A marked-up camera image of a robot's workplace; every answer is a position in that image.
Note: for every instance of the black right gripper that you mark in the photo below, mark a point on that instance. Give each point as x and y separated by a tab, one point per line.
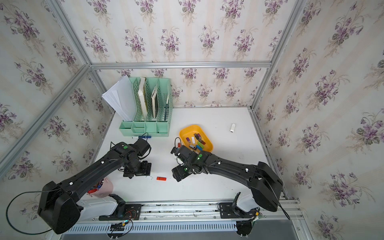
181	175

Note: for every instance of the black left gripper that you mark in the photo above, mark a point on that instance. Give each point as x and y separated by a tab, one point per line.
146	170

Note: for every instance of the yellow plastic storage box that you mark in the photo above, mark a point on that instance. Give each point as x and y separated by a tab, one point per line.
189	132

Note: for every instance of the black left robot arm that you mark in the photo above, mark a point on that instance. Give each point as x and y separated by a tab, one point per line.
59	204

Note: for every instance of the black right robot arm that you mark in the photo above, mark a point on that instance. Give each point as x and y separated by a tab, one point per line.
265	185

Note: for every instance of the pink pen cup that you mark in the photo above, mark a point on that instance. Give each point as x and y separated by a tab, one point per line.
103	189

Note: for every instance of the green desk file organizer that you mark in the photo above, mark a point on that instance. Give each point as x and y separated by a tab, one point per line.
153	106

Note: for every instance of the white paper stack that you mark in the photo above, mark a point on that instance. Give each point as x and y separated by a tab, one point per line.
122	99

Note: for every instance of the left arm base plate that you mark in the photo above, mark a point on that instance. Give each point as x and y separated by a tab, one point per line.
124	211

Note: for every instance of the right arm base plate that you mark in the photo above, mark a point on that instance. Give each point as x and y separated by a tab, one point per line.
242	207

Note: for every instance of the aluminium front rail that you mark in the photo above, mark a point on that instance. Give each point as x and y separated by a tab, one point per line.
178	211

